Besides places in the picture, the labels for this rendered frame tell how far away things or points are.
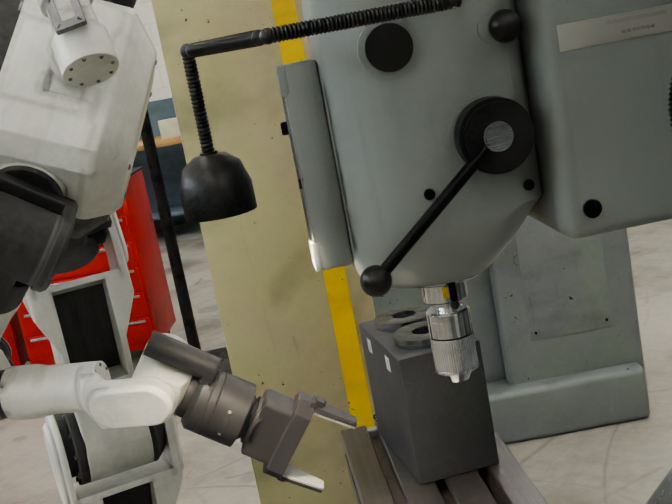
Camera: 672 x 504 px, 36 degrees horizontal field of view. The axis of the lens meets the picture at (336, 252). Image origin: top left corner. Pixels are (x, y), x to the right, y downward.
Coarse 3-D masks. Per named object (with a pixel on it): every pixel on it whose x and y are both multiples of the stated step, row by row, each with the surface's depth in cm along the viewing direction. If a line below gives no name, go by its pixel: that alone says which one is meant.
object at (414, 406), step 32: (384, 320) 157; (416, 320) 154; (384, 352) 149; (416, 352) 143; (480, 352) 144; (384, 384) 154; (416, 384) 143; (448, 384) 144; (480, 384) 145; (384, 416) 159; (416, 416) 144; (448, 416) 145; (480, 416) 146; (416, 448) 144; (448, 448) 146; (480, 448) 147
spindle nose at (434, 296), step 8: (424, 288) 109; (432, 288) 108; (440, 288) 108; (456, 288) 108; (464, 288) 109; (424, 296) 109; (432, 296) 108; (440, 296) 108; (464, 296) 109; (432, 304) 109; (440, 304) 108
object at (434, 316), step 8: (464, 304) 111; (432, 312) 110; (440, 312) 109; (448, 312) 109; (456, 312) 109; (464, 312) 109; (432, 320) 109; (440, 320) 109; (448, 320) 109; (456, 320) 109
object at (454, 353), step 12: (432, 324) 110; (444, 324) 109; (456, 324) 109; (468, 324) 110; (432, 336) 110; (444, 336) 109; (456, 336) 109; (468, 336) 110; (432, 348) 111; (444, 348) 110; (456, 348) 109; (468, 348) 110; (444, 360) 110; (456, 360) 109; (468, 360) 110; (444, 372) 110; (456, 372) 110; (468, 372) 110
